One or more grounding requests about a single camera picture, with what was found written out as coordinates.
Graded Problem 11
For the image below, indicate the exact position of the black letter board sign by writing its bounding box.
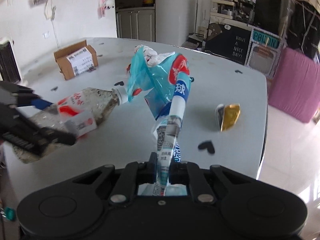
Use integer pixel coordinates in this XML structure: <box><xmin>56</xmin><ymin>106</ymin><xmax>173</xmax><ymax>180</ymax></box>
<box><xmin>204</xmin><ymin>23</ymin><xmax>251</xmax><ymax>65</ymax></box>

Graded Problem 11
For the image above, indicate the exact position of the pink covered cabinet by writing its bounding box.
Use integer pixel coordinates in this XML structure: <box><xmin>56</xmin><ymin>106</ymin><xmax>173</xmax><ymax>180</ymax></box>
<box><xmin>268</xmin><ymin>47</ymin><xmax>319</xmax><ymax>123</ymax></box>

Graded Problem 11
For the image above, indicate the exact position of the gold foil wrapper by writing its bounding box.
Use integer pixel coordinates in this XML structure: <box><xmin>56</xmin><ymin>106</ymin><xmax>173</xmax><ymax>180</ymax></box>
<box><xmin>215</xmin><ymin>104</ymin><xmax>241</xmax><ymax>132</ymax></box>

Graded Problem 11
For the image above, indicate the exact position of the teal snack wrapper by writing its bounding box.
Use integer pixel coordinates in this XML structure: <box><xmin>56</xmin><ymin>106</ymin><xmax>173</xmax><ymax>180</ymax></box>
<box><xmin>126</xmin><ymin>48</ymin><xmax>191</xmax><ymax>196</ymax></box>

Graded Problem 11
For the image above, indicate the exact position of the clear plastic water bottle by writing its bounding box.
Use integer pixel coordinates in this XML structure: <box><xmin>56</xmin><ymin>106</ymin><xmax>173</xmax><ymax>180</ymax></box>
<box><xmin>13</xmin><ymin>87</ymin><xmax>128</xmax><ymax>163</ymax></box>

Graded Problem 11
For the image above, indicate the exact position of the white red plastic bag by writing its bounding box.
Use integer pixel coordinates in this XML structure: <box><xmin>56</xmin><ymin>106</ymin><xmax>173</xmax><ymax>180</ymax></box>
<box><xmin>135</xmin><ymin>44</ymin><xmax>175</xmax><ymax>67</ymax></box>

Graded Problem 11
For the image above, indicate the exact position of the small cardboard box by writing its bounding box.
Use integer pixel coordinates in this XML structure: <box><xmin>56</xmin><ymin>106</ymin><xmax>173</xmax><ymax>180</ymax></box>
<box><xmin>54</xmin><ymin>40</ymin><xmax>98</xmax><ymax>80</ymax></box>

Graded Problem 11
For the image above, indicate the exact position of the toy oven cardboard box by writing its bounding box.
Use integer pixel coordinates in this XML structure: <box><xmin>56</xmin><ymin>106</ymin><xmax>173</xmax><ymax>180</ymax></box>
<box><xmin>245</xmin><ymin>27</ymin><xmax>283</xmax><ymax>80</ymax></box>

